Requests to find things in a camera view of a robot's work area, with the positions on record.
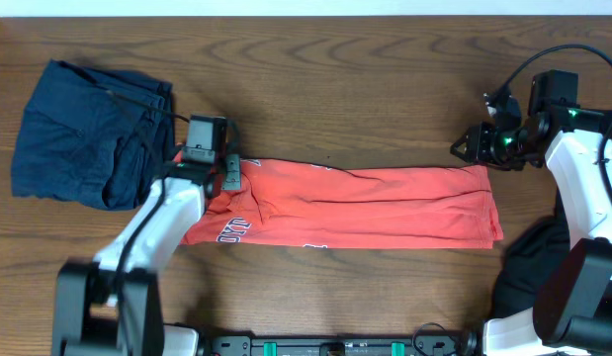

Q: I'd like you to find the red orange t-shirt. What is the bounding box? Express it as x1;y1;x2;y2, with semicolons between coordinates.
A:
183;159;503;249

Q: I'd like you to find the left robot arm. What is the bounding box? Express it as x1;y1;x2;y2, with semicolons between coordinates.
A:
50;116;240;356

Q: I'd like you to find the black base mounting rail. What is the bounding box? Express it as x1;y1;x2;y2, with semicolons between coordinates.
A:
197;322;481;356

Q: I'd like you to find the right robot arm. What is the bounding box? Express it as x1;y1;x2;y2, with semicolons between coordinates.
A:
450;70;612;355

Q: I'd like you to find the folded navy blue garment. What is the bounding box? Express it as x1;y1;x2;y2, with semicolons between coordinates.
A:
11;60;175;211

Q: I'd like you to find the black garment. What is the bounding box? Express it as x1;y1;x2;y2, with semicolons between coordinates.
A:
489;192;570;318

